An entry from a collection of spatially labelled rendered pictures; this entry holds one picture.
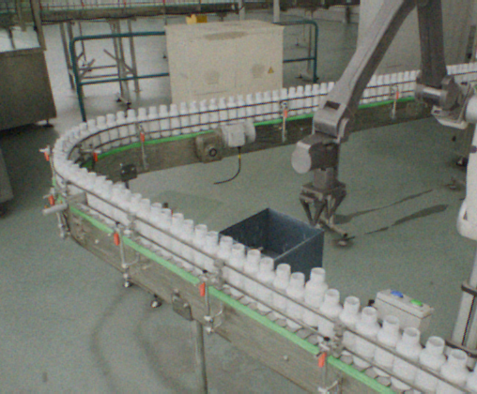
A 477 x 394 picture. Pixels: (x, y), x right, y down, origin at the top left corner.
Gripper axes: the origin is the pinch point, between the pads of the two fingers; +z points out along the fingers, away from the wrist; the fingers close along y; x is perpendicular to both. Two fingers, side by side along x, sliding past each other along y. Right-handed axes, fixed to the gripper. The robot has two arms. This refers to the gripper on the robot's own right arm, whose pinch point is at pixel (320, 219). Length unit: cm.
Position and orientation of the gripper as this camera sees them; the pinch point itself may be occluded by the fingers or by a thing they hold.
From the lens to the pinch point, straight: 128.8
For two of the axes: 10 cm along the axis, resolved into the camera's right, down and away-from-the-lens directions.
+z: -0.6, 8.9, 4.6
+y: -6.5, 3.1, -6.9
